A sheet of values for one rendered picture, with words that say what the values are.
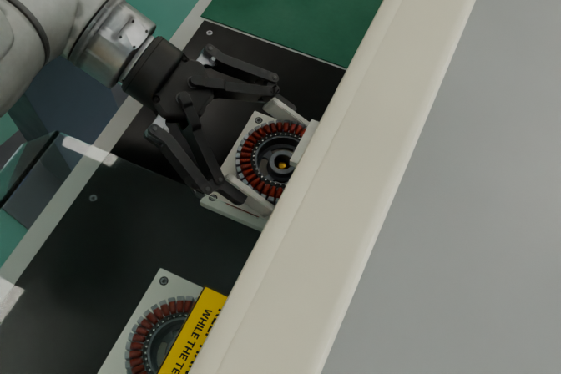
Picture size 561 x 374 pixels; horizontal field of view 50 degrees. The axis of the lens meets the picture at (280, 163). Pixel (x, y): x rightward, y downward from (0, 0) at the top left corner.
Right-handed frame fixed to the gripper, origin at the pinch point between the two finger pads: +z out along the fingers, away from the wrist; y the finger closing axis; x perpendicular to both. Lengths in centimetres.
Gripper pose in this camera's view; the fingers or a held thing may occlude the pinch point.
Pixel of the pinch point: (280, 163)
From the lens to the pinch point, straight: 72.2
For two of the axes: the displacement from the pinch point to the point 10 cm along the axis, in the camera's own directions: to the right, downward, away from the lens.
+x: -4.5, 2.6, 8.6
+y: 4.3, -7.8, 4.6
